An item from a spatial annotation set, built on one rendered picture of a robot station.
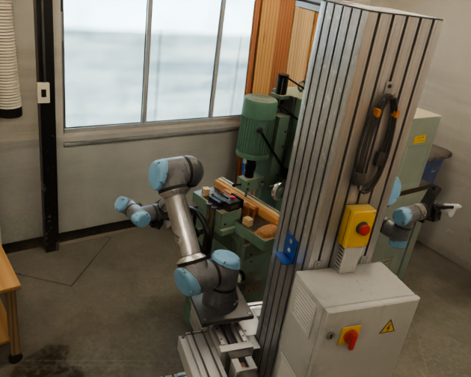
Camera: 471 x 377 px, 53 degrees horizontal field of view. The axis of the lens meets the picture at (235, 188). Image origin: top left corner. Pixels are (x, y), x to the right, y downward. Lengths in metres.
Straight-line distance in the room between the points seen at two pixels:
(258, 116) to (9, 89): 1.52
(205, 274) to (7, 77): 1.81
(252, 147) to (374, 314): 1.19
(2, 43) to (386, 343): 2.50
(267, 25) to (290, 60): 0.41
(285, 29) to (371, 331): 2.99
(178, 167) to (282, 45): 2.46
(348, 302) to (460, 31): 3.24
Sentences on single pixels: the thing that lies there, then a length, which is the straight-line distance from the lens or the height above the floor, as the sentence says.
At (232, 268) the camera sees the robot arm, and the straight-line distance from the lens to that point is 1.88.
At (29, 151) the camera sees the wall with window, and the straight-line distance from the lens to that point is 3.50.
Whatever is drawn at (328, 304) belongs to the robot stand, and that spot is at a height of 1.23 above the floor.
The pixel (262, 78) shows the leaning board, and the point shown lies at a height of 1.29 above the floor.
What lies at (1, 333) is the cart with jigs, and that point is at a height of 0.18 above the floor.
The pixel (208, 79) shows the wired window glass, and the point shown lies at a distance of 3.98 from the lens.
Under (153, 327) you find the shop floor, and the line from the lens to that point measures 3.13.
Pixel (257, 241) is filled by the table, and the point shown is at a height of 0.87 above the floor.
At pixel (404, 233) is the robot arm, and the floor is 1.15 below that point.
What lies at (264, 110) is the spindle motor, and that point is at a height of 1.47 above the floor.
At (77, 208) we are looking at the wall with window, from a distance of 3.79.
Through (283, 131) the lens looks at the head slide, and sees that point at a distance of 2.53.
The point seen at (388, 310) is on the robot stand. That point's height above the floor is 1.20.
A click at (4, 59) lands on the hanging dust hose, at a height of 1.43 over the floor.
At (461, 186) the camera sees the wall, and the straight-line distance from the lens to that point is 4.44.
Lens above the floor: 2.09
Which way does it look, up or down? 25 degrees down
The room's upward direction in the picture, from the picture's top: 8 degrees clockwise
